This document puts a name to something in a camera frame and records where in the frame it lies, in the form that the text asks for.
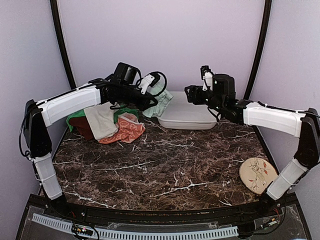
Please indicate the black frame post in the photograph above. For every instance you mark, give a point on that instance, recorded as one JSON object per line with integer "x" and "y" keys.
{"x": 61, "y": 43}
{"x": 259, "y": 48}

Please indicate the mint green panda towel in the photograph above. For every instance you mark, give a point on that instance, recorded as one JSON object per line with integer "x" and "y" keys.
{"x": 163, "y": 99}

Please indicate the round floral coaster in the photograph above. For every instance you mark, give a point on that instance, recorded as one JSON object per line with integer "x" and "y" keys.
{"x": 257, "y": 174}

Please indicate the white plastic basin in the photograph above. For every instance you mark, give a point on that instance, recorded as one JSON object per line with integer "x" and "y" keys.
{"x": 182, "y": 115}

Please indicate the white slotted cable duct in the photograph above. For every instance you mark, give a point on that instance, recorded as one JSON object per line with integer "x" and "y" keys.
{"x": 124, "y": 231}

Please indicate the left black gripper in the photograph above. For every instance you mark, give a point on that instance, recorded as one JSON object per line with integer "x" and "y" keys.
{"x": 144, "y": 104}

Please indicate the black front rail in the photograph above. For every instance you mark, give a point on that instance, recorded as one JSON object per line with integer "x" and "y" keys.
{"x": 90, "y": 211}

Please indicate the dark red towel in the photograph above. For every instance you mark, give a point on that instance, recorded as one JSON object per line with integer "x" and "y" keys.
{"x": 82, "y": 126}

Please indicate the right black frame post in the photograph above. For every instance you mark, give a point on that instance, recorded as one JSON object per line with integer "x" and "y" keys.
{"x": 259, "y": 48}

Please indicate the bright green towel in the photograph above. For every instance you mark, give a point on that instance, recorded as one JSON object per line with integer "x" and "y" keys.
{"x": 115, "y": 115}

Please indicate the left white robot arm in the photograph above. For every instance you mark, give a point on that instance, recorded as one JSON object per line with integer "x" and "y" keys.
{"x": 38, "y": 116}

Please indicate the orange patterned towel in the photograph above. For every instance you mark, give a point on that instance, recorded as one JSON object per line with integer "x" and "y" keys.
{"x": 129, "y": 129}

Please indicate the cream white towel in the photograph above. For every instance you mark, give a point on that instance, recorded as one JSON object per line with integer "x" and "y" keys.
{"x": 101, "y": 120}

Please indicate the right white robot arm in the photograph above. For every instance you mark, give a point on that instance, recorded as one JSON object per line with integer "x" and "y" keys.
{"x": 218, "y": 94}

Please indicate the left black frame post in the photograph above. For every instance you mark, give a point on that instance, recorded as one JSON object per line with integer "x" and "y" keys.
{"x": 61, "y": 43}

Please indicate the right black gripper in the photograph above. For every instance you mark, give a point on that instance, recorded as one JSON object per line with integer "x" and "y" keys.
{"x": 195, "y": 93}

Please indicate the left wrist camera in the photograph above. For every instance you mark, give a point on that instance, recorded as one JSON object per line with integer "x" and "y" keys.
{"x": 148, "y": 81}

